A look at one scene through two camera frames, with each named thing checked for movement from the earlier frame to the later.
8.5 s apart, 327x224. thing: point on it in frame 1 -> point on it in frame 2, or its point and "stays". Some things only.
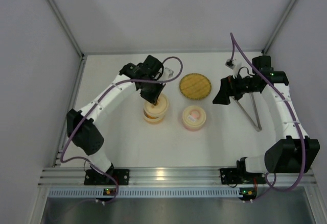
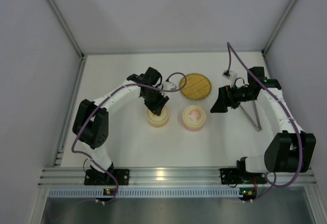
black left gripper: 151,90 stays
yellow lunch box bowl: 153,119 -> 158,122
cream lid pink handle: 194,116 stays
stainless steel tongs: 258,128 stays
